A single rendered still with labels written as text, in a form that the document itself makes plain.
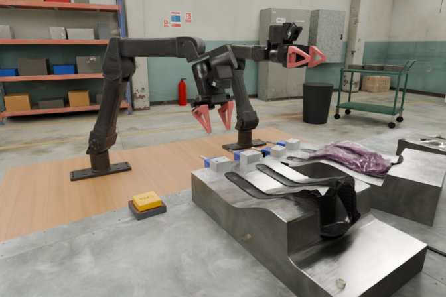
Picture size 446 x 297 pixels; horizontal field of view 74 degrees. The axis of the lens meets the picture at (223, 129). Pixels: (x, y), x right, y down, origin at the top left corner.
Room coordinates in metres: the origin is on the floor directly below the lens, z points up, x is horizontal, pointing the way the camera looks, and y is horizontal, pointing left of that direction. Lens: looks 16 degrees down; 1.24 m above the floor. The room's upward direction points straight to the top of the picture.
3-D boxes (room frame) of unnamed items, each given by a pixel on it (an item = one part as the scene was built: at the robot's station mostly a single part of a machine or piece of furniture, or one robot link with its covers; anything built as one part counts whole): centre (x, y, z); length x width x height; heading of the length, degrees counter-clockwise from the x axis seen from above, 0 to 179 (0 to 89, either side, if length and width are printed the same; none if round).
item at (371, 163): (0.90, -0.40, 0.90); 0.26 x 0.18 x 0.08; 50
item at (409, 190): (0.90, -0.41, 0.86); 0.50 x 0.26 x 0.11; 50
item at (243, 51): (1.25, -0.10, 1.17); 0.30 x 0.09 x 0.12; 28
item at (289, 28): (1.01, -0.23, 1.25); 0.07 x 0.06 x 0.11; 118
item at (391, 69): (4.82, -2.44, 0.50); 0.98 x 0.55 x 1.01; 48
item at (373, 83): (8.08, -4.13, 0.20); 0.63 x 0.44 x 0.40; 113
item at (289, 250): (0.63, -0.15, 0.87); 0.50 x 0.26 x 0.14; 33
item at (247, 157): (0.89, -0.06, 0.89); 0.13 x 0.05 x 0.05; 33
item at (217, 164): (0.83, 0.03, 0.89); 0.13 x 0.05 x 0.05; 33
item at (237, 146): (1.26, -0.10, 0.84); 0.20 x 0.07 x 0.08; 118
